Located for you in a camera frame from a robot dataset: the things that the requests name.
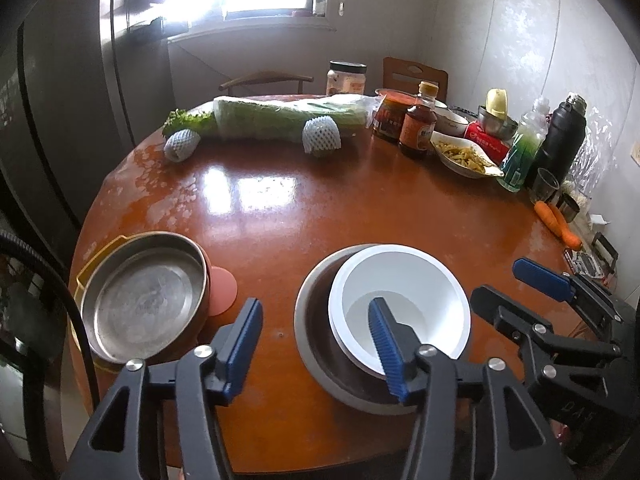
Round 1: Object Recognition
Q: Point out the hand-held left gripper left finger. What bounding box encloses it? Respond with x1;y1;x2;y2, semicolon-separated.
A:
65;297;265;480

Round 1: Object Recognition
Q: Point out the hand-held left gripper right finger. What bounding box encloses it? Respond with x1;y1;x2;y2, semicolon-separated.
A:
367;297;566;480

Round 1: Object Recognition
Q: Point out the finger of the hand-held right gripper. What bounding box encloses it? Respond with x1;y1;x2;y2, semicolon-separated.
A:
512;257;627;327
470;285;622;392

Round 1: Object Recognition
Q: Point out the large stainless steel bowl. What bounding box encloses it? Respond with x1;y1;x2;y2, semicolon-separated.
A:
294;244;473;416

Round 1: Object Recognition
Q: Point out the shallow round steel pan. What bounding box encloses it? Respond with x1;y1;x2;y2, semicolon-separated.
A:
80;232;210;365

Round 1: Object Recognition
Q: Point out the yellow shell-shaped plate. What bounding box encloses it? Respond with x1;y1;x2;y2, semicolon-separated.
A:
74;234;131;376

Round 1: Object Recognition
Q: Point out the orange carrot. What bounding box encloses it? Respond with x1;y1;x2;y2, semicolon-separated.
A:
534;201;566;236
547;203;583;252

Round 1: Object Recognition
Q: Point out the small steel cup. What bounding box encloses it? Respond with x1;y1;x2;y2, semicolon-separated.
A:
556;192;583;223

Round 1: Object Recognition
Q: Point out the small glass cup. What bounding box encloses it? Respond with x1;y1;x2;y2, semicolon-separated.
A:
530;167;561;203

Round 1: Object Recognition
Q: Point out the green liquid plastic bottle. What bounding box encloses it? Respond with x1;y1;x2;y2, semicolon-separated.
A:
496;97;551;193

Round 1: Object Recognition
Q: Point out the clear crinkled plastic bag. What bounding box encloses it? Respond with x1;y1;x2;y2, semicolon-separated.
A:
565;105;608;211

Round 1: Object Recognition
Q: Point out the black thermos flask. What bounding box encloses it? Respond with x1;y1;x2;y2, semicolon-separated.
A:
532;92;588;188

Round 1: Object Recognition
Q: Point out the white dish with food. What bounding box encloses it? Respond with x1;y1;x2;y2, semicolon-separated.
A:
430;131;505;179

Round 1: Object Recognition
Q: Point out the red packet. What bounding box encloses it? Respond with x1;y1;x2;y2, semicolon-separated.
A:
464;121;513;167

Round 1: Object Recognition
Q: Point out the steel bowl holding yellow cup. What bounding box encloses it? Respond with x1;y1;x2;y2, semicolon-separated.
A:
477;105;519;141

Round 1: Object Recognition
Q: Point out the white ceramic bowl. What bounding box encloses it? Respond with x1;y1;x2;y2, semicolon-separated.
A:
435;105;472;137

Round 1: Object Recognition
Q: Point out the yellow plastic cup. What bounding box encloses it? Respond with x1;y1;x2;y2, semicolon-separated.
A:
486;88;509;117

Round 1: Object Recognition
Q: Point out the brown sauce bottle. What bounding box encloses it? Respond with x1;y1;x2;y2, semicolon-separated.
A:
398;81;438;158

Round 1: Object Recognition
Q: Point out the small fruit in foam net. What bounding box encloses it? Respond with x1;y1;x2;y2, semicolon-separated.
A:
163;129;202;163

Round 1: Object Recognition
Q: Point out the red-lidded sauce jar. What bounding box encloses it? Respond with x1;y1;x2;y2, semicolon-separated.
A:
372;88;418;143

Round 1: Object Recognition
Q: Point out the large fruit in foam net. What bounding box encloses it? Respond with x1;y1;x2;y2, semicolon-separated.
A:
302;116;342;157

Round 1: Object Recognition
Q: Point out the wrapped napa cabbage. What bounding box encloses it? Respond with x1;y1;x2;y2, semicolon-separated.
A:
212;94;383;142

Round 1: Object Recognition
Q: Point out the green leaf lettuce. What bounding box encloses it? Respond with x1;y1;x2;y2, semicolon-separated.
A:
161;109;217;138

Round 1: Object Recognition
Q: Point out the wooden chair with cut-out back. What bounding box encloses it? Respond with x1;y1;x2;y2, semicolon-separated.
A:
382;56;449;103

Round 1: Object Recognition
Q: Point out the curved-back wooden chair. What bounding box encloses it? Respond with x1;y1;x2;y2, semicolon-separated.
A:
220;71;315;98

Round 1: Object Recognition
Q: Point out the black-lidded clear jar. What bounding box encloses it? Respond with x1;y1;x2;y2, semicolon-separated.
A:
326;61;367;97

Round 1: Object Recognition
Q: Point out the dark grey refrigerator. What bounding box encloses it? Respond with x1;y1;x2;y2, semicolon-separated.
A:
20;0;178;231

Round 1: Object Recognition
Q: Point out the black cable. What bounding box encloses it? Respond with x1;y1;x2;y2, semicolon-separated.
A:
0;229;98;411

